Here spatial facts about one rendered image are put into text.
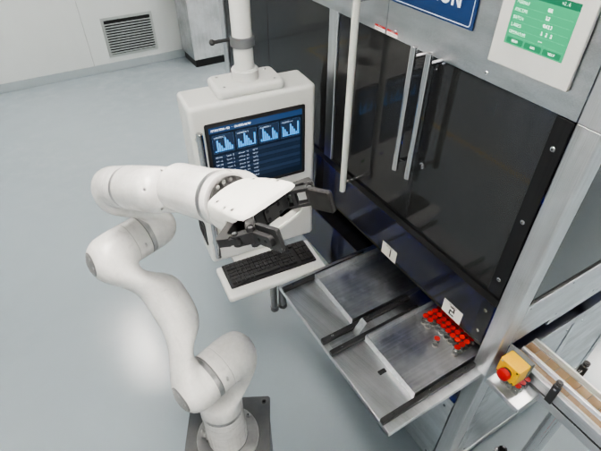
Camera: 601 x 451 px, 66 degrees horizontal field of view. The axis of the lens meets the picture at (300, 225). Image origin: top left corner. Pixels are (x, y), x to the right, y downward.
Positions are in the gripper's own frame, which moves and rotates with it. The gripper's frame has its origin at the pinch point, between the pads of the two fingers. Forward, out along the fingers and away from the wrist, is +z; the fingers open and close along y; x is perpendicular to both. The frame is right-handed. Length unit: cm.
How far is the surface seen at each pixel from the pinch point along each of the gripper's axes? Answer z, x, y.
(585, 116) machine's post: 8, -16, -73
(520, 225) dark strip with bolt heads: -7, -47, -73
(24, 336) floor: -252, -114, 34
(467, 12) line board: -22, 6, -83
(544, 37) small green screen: -1, 0, -76
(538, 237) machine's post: -1, -48, -71
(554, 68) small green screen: 1, -6, -74
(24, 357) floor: -238, -119, 40
